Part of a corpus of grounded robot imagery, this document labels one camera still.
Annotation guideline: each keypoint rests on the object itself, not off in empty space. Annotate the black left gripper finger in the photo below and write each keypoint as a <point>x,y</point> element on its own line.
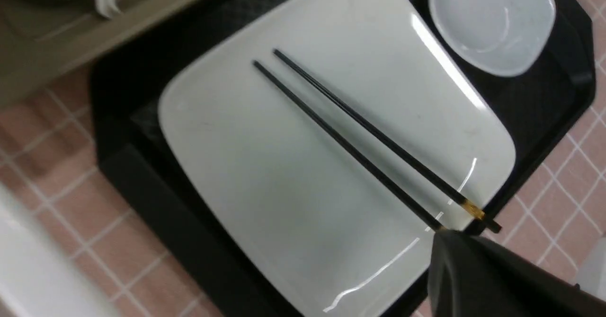
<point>476,277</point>

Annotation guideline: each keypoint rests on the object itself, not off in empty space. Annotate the black chopstick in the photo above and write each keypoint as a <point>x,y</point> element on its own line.
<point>377,173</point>
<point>426,172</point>

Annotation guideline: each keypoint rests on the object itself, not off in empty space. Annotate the white square rice plate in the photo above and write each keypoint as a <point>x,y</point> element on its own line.
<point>321,229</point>

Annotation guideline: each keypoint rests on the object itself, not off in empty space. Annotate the small white sauce bowl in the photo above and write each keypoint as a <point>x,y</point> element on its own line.
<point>500,37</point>

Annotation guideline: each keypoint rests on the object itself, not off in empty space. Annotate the black plastic serving tray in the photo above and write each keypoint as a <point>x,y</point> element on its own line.
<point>537,108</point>

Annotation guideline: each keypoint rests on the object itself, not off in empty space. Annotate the large white plastic tub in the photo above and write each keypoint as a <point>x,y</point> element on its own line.
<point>37,279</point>

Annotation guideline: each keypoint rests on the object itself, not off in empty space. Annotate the pink checkered tablecloth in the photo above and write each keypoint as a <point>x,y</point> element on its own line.
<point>48,162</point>

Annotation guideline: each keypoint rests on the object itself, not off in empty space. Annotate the olive green plastic bin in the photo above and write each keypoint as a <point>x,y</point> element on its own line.
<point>42,40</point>

